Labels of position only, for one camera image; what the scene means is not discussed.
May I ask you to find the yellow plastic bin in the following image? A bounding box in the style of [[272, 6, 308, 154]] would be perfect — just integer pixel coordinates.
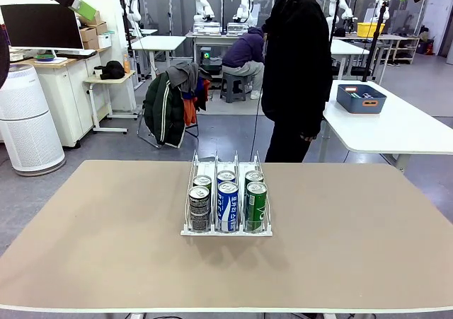
[[356, 22, 386, 38]]

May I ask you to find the dark green striped jacket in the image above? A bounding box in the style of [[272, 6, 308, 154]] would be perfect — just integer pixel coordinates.
[[142, 71, 187, 149]]

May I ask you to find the blue storage bin orange trim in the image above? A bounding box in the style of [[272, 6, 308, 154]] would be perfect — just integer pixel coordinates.
[[336, 83, 387, 115]]

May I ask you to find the grey plastic stool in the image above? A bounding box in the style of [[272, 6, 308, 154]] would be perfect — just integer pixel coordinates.
[[219, 71, 248, 103]]

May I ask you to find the green beverage can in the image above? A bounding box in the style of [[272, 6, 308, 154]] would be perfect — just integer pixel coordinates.
[[245, 181, 268, 233], [244, 170, 265, 185]]

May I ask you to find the wooden shelf table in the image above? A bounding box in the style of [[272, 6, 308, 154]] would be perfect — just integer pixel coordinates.
[[380, 34, 421, 65]]

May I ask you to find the black bag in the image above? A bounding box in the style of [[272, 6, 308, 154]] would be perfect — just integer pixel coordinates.
[[100, 60, 125, 81]]

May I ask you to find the small rolling side table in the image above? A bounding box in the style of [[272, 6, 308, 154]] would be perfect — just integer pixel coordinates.
[[83, 70, 141, 135]]

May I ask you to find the black Pepsi can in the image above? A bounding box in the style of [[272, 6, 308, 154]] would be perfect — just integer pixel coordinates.
[[188, 185, 211, 233], [193, 175, 212, 192]]

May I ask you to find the white wire can dispenser rack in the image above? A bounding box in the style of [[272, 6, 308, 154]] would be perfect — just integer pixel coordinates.
[[180, 150, 274, 238]]

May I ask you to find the white cabinet with wood top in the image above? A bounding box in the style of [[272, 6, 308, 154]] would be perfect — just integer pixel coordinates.
[[9, 46, 111, 149]]

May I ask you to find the orange garment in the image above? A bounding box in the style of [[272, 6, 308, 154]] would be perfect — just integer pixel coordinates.
[[182, 95, 198, 126]]

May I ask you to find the person in black hooded jacket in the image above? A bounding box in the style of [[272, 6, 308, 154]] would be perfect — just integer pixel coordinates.
[[260, 0, 333, 163]]

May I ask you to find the grey garment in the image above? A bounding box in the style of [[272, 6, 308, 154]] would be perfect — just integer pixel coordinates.
[[166, 62, 213, 94]]

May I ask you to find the person's right forearm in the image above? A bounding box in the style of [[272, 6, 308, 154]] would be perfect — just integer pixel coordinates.
[[299, 85, 333, 138]]

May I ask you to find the black computer monitor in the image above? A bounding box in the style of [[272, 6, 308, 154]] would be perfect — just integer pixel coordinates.
[[0, 4, 85, 51]]

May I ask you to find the white cylindrical air purifier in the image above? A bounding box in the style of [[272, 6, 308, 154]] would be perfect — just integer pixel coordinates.
[[0, 64, 67, 177]]

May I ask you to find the blue white beverage can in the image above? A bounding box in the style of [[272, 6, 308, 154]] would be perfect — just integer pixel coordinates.
[[216, 170, 237, 185], [217, 180, 240, 233]]

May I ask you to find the seated person in purple hoodie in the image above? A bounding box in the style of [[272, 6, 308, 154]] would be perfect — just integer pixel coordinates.
[[222, 27, 265, 100]]

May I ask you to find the black computer tower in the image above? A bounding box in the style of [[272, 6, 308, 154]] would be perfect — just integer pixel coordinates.
[[200, 46, 223, 74]]

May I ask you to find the white background table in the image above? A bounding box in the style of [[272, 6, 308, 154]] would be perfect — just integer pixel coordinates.
[[331, 38, 371, 81], [130, 35, 188, 81]]

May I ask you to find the black tripod stand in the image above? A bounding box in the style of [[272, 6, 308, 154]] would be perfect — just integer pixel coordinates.
[[361, 0, 389, 83]]

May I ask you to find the large white side table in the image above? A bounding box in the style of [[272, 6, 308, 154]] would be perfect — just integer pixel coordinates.
[[322, 80, 453, 173]]

